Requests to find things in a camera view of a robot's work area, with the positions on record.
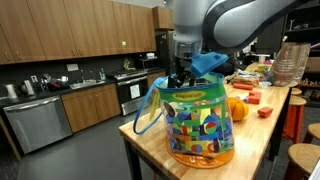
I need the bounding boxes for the clear bag of foam blocks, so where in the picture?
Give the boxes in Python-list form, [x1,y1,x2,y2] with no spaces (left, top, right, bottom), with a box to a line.
[145,72,235,169]

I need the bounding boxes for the small red foam block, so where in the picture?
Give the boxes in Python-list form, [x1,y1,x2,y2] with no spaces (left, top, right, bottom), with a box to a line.
[258,107,273,118]

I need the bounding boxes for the upper wooden cabinets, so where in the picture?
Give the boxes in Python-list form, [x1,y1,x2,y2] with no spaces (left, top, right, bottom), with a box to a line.
[0,0,173,64]

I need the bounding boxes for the wooden cabinets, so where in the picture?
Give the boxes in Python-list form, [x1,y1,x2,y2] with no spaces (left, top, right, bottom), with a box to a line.
[61,83,121,133]
[0,0,173,64]

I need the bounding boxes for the stainless steel dishwasher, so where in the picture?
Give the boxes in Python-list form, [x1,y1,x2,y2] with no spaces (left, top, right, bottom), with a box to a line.
[4,96,72,154]

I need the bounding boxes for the stainless steel oven range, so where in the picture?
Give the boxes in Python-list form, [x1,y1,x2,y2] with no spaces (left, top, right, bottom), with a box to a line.
[115,70,148,116]

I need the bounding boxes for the orange plush ball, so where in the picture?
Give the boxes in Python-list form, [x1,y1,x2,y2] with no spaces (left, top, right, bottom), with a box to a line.
[228,97,249,121]

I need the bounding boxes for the black microwave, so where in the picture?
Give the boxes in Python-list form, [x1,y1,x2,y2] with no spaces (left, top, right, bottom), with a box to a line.
[138,58,159,70]

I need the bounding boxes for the wooden stool orange legs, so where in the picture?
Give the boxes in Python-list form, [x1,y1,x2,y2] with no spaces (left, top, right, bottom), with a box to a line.
[282,95,306,144]

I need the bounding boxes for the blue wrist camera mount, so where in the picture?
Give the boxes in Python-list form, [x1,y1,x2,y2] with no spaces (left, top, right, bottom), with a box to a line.
[190,52,228,77]

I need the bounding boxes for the lower wooden cabinets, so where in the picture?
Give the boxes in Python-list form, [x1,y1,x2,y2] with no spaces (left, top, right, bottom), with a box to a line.
[61,83,121,133]

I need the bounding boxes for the bagged bread loaf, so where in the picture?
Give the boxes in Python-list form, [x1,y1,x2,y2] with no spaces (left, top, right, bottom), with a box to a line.
[231,70,263,86]

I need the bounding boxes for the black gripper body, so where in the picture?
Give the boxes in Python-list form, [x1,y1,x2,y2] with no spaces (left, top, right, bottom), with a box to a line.
[174,57,195,82]

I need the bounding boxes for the clear brown printed bag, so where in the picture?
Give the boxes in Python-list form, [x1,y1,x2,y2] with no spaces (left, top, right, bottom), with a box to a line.
[271,42,310,87]

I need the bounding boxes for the wooden stool near right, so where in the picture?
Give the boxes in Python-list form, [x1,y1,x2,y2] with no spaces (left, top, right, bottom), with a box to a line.
[283,143,320,180]

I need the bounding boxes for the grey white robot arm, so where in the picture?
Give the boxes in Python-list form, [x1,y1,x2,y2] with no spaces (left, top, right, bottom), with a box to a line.
[168,0,308,88]

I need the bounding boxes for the kitchen sink with faucet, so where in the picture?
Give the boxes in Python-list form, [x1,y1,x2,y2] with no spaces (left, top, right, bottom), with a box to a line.
[69,72,104,89]

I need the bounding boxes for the red arch foam block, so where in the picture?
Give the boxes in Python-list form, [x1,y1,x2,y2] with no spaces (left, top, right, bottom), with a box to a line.
[248,92,262,104]

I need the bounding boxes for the electric kettle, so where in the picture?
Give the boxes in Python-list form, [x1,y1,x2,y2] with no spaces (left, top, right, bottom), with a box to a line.
[21,80,35,95]

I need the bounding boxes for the white pitcher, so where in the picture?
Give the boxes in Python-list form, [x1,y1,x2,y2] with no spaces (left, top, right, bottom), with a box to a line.
[5,84,17,99]

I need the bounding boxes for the wooden stool middle right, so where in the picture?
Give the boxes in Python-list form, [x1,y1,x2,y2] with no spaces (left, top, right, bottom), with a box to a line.
[303,123,320,143]

